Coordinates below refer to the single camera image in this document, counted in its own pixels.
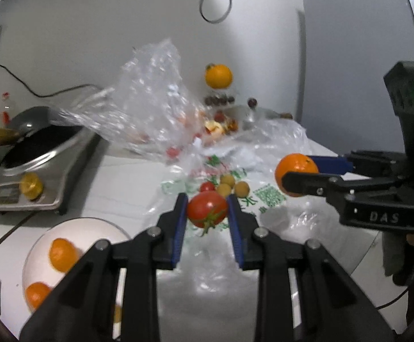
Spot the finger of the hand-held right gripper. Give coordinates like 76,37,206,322
306,150,407,179
281,172,403,207

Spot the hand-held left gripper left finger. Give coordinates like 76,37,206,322
20,192,189,342

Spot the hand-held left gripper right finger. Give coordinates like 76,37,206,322
226,194,395,342

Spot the tangerine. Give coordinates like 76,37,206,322
49,239,80,273
275,153,319,198
25,282,52,310

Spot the green printed plastic bag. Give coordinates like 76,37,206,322
146,117,339,303

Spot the white plate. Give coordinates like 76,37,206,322
22,217,133,328

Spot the pile of dark red fruits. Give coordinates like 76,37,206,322
204,93,235,107

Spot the steel lid with brown knob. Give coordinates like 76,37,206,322
228,97,289,131

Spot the orange peel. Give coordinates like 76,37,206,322
203,119,238,139

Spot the silver induction cooker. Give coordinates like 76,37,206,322
0,125,102,216

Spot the clear crumpled plastic bag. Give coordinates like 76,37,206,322
59,37,208,166

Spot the large orange with leaf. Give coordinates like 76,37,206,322
204,63,233,89

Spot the black chopstick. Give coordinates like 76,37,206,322
0,212,35,255

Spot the red cap bottle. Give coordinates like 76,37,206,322
1,93,17,123

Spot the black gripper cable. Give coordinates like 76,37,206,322
374,287,409,310

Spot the black wok with wooden handle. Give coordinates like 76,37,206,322
0,106,86,148

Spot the black cooker cable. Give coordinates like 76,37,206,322
0,36,102,97

